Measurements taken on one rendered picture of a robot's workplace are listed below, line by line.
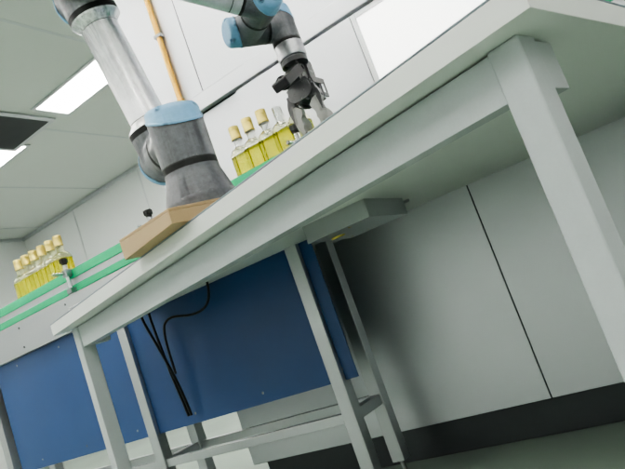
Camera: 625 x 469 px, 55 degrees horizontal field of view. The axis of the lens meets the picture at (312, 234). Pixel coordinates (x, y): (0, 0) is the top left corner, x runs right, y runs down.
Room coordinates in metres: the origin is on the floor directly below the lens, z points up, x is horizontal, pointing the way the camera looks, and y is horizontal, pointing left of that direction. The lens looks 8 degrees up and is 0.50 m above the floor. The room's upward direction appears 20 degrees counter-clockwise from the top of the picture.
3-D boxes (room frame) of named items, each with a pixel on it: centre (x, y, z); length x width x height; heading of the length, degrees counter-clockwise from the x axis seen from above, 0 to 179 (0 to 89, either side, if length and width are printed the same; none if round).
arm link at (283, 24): (1.46, -0.10, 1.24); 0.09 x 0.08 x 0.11; 116
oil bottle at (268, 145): (1.77, 0.02, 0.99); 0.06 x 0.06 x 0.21; 60
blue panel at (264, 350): (2.08, 0.65, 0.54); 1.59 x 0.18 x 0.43; 60
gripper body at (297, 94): (1.47, -0.11, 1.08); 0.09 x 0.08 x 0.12; 147
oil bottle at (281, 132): (1.73, -0.02, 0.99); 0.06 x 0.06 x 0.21; 59
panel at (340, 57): (1.72, -0.31, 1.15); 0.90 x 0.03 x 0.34; 60
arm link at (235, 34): (1.40, -0.02, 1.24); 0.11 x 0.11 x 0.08; 26
